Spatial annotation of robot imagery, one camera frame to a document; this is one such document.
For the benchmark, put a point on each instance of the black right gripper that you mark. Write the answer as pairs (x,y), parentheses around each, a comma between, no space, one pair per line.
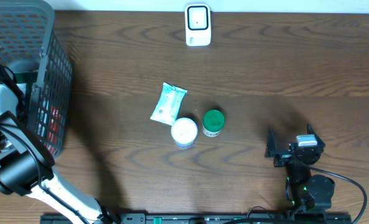
(271,149)

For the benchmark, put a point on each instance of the green lid jar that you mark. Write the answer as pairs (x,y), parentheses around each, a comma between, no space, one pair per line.
(213,123)

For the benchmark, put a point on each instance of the white lid blue jar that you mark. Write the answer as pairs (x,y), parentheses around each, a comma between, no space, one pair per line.
(184,132)

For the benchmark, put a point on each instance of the light green wipes packet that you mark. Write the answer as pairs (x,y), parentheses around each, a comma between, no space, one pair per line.
(168,106)

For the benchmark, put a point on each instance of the red snack wrapper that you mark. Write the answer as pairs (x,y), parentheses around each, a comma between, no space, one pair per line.
(53,137)

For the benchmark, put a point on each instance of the large green 3M package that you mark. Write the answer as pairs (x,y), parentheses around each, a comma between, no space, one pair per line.
(27,77)

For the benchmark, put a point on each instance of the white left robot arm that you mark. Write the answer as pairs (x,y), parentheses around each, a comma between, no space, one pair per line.
(27,168)

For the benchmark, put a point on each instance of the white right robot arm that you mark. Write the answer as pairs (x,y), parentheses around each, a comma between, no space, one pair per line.
(308,193)

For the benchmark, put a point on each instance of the white barcode scanner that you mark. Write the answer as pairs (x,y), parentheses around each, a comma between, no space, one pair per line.
(198,29)

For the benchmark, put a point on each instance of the grey plastic shopping basket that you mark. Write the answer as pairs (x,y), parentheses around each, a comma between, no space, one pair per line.
(28,42)

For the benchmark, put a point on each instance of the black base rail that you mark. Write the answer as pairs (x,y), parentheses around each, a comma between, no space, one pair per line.
(257,217)

